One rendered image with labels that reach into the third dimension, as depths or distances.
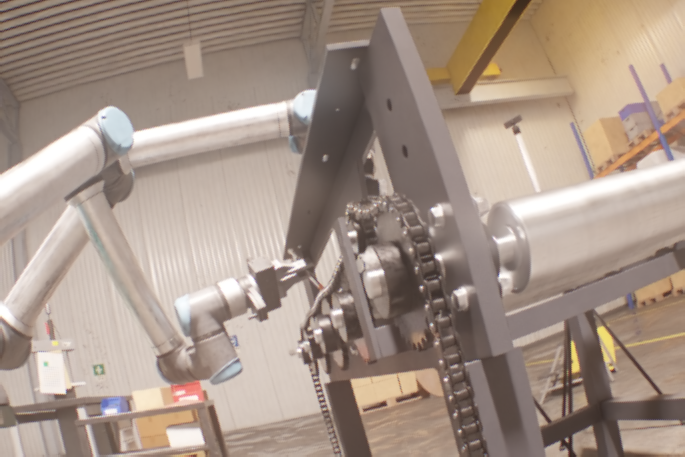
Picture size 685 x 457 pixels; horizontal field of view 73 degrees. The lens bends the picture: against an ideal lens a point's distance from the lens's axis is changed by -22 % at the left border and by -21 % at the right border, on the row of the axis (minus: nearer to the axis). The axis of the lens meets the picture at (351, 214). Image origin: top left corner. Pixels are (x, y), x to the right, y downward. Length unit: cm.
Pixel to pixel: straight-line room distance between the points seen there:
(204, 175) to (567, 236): 1156
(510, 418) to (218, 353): 82
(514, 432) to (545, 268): 19
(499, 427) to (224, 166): 1165
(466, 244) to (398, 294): 9
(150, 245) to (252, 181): 260
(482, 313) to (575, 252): 17
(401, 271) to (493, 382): 16
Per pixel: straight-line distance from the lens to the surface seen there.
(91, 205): 132
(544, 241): 64
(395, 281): 59
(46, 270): 154
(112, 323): 1168
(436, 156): 59
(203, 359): 130
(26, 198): 102
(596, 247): 70
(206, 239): 1164
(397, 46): 65
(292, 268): 136
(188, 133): 137
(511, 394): 61
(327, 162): 110
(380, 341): 72
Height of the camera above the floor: 77
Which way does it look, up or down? 15 degrees up
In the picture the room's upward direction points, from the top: 15 degrees counter-clockwise
